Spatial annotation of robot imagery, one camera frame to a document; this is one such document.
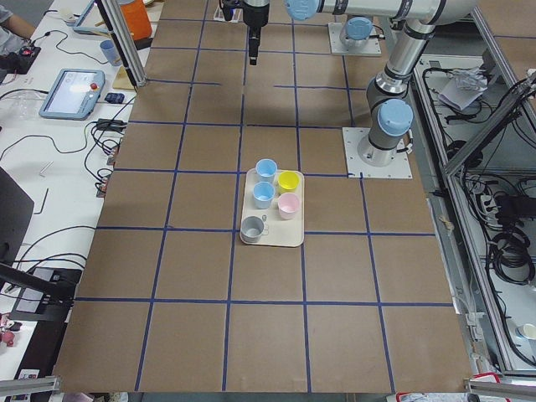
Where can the orange bucket with lid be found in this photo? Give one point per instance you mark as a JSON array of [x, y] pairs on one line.
[[137, 20]]

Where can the teach pendant tablet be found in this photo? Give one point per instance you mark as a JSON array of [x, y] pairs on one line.
[[74, 94], [90, 21]]

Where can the aluminium frame post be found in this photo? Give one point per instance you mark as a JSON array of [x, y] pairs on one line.
[[123, 42]]

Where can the white wire cup rack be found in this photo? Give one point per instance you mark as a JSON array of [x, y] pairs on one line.
[[227, 15]]

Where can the light blue cup far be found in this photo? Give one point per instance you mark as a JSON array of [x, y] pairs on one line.
[[266, 170]]

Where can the yellow plastic cup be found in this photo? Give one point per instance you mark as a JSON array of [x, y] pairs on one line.
[[288, 182]]

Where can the cream plastic tray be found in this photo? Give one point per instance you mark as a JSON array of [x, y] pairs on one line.
[[278, 231]]

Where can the pink plastic cup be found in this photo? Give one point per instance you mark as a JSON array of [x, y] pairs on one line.
[[288, 205]]

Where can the light blue cup near grey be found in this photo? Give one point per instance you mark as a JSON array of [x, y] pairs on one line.
[[263, 194]]

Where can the wooden mug tree stand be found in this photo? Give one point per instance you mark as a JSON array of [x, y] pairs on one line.
[[123, 75]]

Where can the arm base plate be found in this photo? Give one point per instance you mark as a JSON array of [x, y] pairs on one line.
[[342, 44], [363, 160]]

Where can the grey plastic cup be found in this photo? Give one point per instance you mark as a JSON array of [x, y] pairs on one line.
[[252, 229]]

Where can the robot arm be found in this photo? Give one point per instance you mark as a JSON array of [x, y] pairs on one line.
[[391, 115], [355, 32]]

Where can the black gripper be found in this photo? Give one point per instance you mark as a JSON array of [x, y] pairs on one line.
[[255, 16]]

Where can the blue-grey cup on desk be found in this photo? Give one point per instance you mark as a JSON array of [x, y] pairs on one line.
[[109, 50]]

